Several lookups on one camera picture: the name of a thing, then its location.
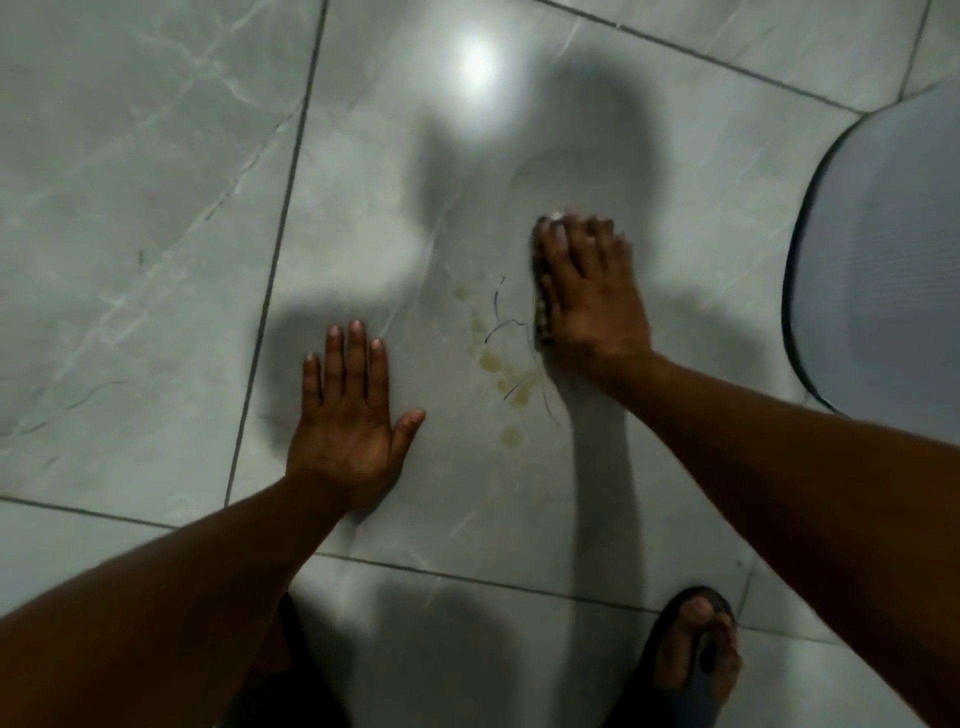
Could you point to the person's left hand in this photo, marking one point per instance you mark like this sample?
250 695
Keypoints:
341 442

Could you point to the person's right hand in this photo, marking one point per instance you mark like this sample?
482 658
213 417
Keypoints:
596 311

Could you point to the person's left thumb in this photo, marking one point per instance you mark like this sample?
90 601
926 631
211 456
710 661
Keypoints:
406 431

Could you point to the person's right thumb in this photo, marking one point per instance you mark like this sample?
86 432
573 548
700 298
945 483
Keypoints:
549 307

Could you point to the person's right middle finger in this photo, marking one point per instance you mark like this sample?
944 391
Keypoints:
580 241

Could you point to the person's left little finger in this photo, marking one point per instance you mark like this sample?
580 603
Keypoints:
312 386

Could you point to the person's left middle finger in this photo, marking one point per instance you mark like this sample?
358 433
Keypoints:
356 364

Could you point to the person's right little finger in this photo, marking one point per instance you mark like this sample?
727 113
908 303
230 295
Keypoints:
619 247

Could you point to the dark scrubbing sponge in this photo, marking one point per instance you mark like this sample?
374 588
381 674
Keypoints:
538 296

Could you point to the person's left forearm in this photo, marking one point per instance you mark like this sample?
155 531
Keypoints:
165 607

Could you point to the person's right forearm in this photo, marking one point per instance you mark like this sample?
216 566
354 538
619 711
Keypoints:
810 495

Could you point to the dark hair strands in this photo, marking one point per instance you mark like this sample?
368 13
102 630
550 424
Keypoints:
502 324

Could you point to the grey mesh chair seat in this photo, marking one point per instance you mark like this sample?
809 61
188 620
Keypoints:
885 270

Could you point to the person's right foot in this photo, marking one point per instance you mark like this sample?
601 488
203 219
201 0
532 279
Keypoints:
694 649

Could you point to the black sandal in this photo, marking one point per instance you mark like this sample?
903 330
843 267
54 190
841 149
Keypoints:
675 709

